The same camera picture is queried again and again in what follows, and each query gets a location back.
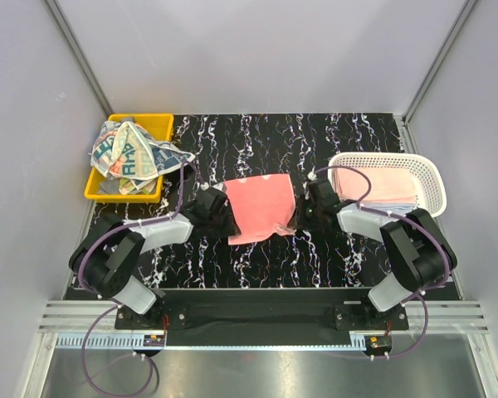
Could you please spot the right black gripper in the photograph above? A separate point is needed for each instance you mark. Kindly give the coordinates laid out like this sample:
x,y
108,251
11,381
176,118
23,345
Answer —
x,y
303,201

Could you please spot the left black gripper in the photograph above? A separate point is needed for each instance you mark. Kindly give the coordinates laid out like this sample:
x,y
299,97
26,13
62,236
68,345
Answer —
x,y
231,228

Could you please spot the pink rabbit towel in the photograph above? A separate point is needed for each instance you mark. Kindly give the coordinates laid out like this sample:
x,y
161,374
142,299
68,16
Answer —
x,y
262,206

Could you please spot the pink hedgehog towel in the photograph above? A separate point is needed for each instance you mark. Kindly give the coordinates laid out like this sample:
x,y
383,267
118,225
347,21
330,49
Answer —
x,y
389,185

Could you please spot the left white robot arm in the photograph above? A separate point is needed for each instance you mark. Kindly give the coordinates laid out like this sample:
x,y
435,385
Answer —
x,y
105,261

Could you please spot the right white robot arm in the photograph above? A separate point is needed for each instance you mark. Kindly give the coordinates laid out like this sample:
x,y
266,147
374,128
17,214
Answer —
x,y
419,254

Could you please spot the yellow plastic bin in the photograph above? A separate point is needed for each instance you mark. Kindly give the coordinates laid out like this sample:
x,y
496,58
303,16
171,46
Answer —
x,y
160,126

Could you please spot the blue patterned towel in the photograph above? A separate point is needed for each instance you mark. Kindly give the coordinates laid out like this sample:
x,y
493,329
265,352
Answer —
x,y
131,160

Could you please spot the white perforated plastic basket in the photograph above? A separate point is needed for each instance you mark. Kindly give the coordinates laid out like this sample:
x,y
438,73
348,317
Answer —
x,y
431,194

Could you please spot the left controller board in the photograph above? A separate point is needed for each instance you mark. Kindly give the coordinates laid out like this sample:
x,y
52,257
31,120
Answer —
x,y
154,340

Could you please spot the controller board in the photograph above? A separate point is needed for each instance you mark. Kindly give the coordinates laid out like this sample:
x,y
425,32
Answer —
x,y
154,340
384,342

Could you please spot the right controller board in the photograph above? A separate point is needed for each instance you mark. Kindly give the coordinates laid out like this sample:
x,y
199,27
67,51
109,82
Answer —
x,y
384,342

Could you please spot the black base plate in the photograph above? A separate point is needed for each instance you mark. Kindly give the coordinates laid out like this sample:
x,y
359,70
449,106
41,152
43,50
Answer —
x,y
285,319

